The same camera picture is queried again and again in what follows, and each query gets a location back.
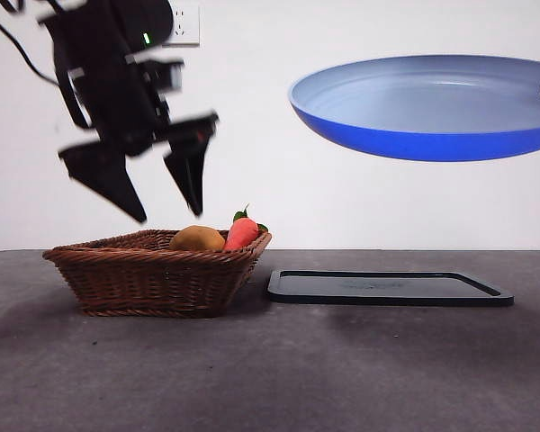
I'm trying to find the yellow-brown potato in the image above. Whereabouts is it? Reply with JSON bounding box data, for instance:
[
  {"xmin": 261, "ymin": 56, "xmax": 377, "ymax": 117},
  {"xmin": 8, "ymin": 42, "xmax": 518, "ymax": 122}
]
[{"xmin": 168, "ymin": 225, "xmax": 227, "ymax": 252}]

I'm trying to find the orange carrot with green leaves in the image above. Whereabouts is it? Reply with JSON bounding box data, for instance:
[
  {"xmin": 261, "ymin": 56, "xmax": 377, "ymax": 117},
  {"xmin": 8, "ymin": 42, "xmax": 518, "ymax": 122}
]
[{"xmin": 223, "ymin": 203, "xmax": 270, "ymax": 252}]

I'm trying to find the blue round plate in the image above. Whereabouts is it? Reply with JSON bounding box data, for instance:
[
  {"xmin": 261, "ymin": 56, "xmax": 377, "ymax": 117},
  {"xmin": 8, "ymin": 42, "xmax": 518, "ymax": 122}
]
[{"xmin": 289, "ymin": 54, "xmax": 540, "ymax": 162}]

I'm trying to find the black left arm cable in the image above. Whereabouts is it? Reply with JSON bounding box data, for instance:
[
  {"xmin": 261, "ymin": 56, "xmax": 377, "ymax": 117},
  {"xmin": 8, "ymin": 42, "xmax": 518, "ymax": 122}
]
[{"xmin": 0, "ymin": 0, "xmax": 62, "ymax": 86}]

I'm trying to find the black flat tray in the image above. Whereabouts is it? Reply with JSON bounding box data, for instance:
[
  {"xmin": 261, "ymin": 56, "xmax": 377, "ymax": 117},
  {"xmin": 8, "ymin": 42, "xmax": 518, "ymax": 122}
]
[{"xmin": 266, "ymin": 269, "xmax": 515, "ymax": 309}]

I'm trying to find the brown wicker basket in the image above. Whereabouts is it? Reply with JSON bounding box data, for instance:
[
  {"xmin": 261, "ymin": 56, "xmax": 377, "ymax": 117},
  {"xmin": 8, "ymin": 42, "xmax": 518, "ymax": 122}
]
[{"xmin": 41, "ymin": 229, "xmax": 274, "ymax": 319}]

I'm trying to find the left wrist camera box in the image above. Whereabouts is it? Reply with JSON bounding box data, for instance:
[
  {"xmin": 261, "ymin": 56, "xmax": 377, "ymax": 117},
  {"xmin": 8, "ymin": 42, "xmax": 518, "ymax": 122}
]
[{"xmin": 124, "ymin": 53, "xmax": 185, "ymax": 94}]

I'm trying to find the white wall socket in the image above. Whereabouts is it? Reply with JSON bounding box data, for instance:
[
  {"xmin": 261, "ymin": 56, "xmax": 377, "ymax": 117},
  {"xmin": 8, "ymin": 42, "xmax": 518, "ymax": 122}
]
[{"xmin": 161, "ymin": 4, "xmax": 202, "ymax": 48}]

